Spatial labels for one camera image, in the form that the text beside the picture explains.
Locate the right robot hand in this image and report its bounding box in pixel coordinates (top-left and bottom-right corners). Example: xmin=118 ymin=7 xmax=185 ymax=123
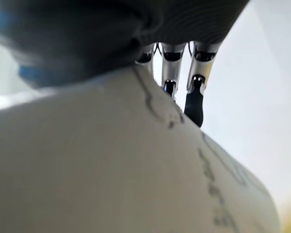
xmin=0 ymin=0 xmax=251 ymax=128

